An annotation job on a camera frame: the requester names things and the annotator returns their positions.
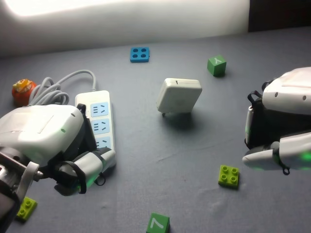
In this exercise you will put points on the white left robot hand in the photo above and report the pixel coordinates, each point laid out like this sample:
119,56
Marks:
41,126

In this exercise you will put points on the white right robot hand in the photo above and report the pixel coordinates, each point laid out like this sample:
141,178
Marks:
286,94

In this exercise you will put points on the white power strip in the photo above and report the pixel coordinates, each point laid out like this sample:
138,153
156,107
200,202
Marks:
99,99

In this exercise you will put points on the white power adapter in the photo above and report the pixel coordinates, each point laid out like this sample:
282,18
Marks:
178,95

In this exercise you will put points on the orange toy fruit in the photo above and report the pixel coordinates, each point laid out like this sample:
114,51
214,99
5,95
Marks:
22,95

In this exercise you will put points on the green cube with letter Y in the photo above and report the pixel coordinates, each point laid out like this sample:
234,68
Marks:
216,68

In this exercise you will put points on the dark background panel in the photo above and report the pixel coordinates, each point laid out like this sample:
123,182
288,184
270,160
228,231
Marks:
279,14

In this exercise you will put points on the lime green toy brick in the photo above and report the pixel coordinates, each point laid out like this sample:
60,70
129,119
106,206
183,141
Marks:
228,177
26,210

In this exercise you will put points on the blue four-hole block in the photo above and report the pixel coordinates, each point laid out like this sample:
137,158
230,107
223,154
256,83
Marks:
140,58

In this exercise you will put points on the grey table cloth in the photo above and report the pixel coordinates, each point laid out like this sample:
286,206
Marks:
170,150

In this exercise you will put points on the green cube with number 7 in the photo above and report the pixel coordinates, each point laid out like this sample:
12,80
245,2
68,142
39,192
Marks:
158,223

